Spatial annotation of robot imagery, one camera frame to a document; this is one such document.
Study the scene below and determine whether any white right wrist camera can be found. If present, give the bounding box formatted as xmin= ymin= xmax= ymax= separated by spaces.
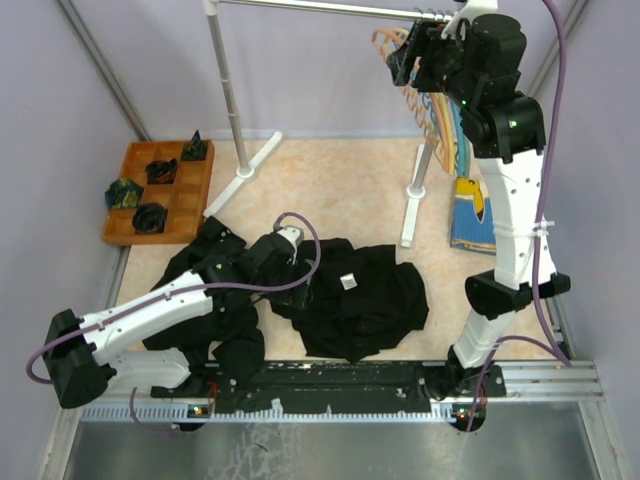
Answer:
xmin=441 ymin=0 xmax=498 ymax=39

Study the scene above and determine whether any orange hanger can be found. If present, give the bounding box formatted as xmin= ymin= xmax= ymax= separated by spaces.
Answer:
xmin=371 ymin=27 xmax=458 ymax=175

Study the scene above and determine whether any green hanger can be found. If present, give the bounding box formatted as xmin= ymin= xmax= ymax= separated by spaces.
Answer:
xmin=449 ymin=99 xmax=471 ymax=179

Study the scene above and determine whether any black button-up shirt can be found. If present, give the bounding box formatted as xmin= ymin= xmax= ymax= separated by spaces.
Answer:
xmin=143 ymin=217 xmax=265 ymax=398

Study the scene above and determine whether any green floral folded cloth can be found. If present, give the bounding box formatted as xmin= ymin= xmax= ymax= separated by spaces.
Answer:
xmin=104 ymin=177 xmax=144 ymax=210

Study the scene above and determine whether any dark orange patterned cloth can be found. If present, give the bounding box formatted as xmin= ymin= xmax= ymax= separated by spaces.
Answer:
xmin=145 ymin=158 xmax=178 ymax=185

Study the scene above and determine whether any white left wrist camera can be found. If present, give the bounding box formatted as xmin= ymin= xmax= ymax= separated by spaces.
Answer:
xmin=274 ymin=225 xmax=304 ymax=264

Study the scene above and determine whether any rolled black tie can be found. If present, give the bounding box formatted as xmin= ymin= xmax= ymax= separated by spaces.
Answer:
xmin=132 ymin=202 xmax=168 ymax=234

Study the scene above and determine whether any dark green pointed cloth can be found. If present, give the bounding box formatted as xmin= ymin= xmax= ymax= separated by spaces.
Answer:
xmin=181 ymin=130 xmax=208 ymax=161

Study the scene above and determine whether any yellow hanger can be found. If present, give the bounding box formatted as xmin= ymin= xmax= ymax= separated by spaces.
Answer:
xmin=400 ymin=86 xmax=456 ymax=175

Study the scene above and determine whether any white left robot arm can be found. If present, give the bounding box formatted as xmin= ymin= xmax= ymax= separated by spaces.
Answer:
xmin=37 ymin=226 xmax=315 ymax=409

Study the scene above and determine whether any blue yellow folded shirt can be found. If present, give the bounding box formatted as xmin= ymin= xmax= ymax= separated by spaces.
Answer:
xmin=449 ymin=177 xmax=496 ymax=256

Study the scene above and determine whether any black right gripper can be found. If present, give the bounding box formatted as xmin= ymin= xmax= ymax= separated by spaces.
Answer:
xmin=385 ymin=17 xmax=478 ymax=110

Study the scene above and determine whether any white clothes rack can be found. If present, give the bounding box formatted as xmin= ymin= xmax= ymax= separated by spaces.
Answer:
xmin=203 ymin=1 xmax=453 ymax=248

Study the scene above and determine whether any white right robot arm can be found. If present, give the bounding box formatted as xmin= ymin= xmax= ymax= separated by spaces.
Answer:
xmin=386 ymin=4 xmax=570 ymax=397

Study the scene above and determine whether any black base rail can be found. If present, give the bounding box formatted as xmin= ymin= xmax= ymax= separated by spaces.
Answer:
xmin=204 ymin=358 xmax=506 ymax=415

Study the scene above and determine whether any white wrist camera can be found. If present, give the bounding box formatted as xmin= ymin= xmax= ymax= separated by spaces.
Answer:
xmin=441 ymin=0 xmax=498 ymax=39
xmin=274 ymin=225 xmax=304 ymax=264

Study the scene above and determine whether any black t-shirt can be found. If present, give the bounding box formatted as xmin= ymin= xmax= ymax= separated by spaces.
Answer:
xmin=271 ymin=238 xmax=429 ymax=363

